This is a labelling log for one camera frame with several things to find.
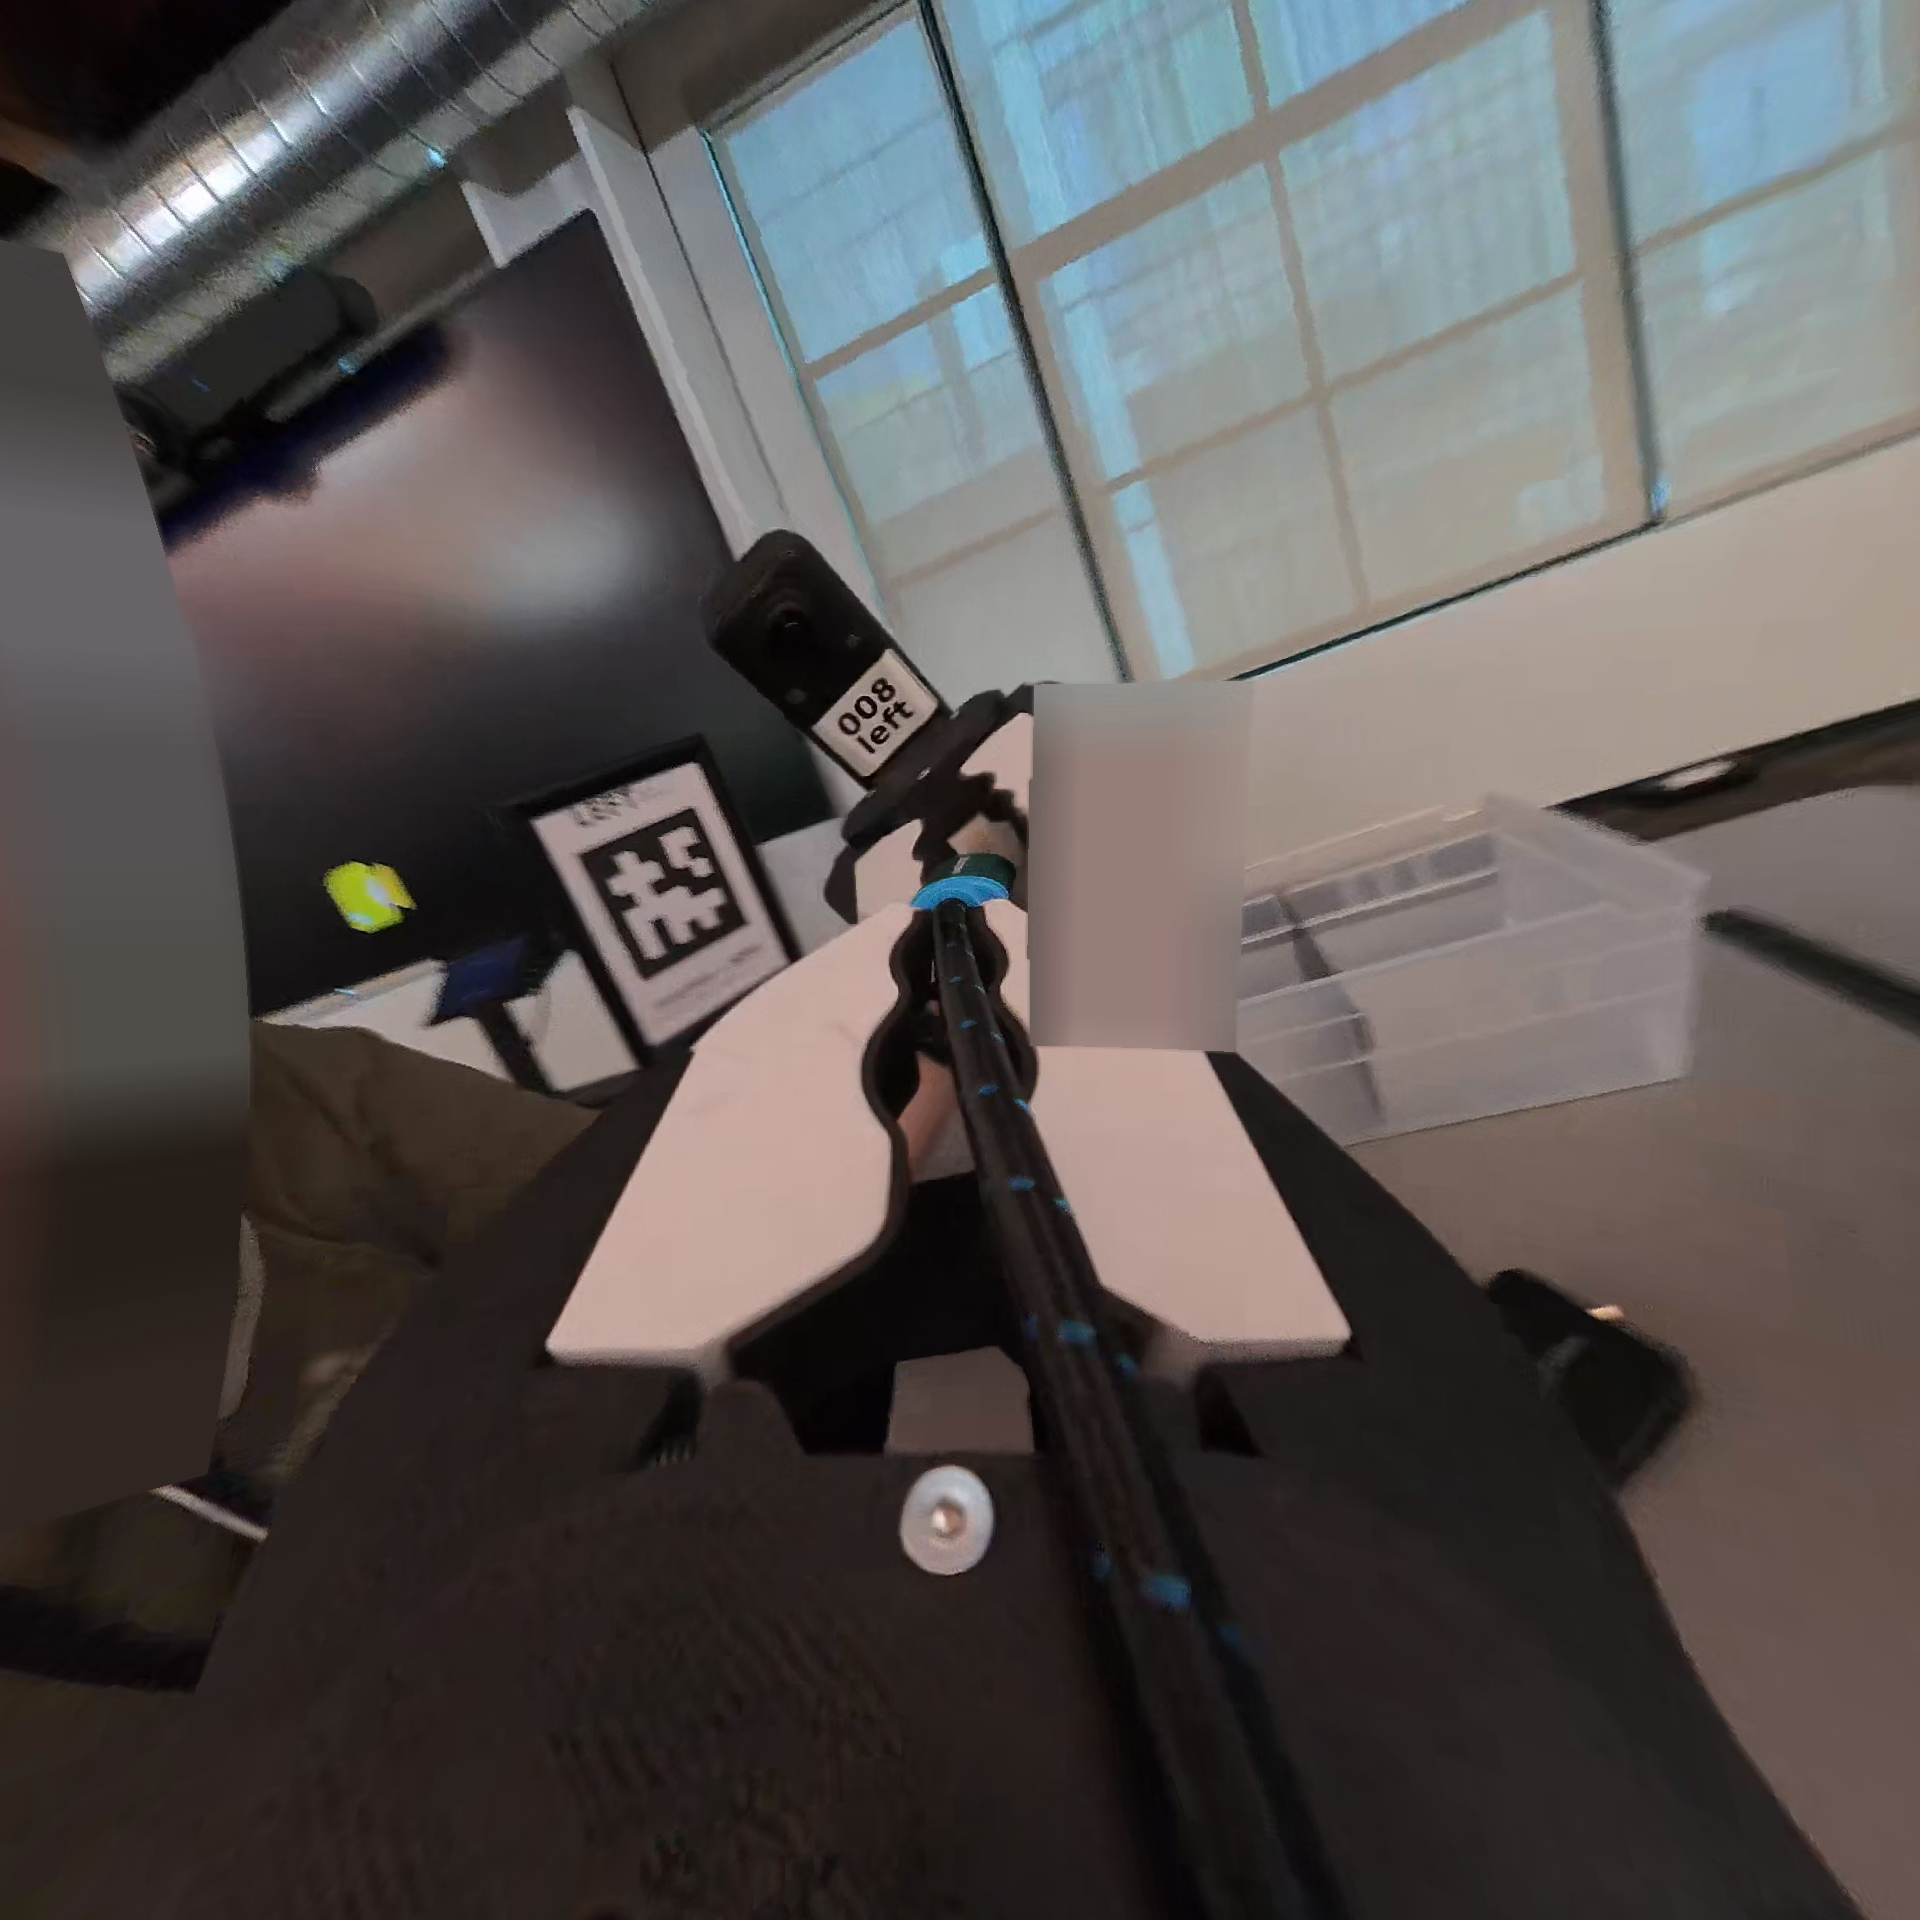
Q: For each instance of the clear plastic storage bin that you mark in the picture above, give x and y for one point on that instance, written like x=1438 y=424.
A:
x=1471 y=962

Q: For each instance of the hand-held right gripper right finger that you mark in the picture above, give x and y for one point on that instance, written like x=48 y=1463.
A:
x=1185 y=1211

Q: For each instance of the large black screen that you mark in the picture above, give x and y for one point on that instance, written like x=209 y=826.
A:
x=451 y=628

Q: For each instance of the large paned window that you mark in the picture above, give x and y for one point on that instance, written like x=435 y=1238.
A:
x=1352 y=300

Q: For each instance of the framed fiducial marker sign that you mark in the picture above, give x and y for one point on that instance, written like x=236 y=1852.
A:
x=660 y=902

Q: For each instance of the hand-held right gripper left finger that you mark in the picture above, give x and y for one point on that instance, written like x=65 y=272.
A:
x=750 y=1169

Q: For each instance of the silver ventilation duct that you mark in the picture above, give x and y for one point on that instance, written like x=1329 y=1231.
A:
x=376 y=108

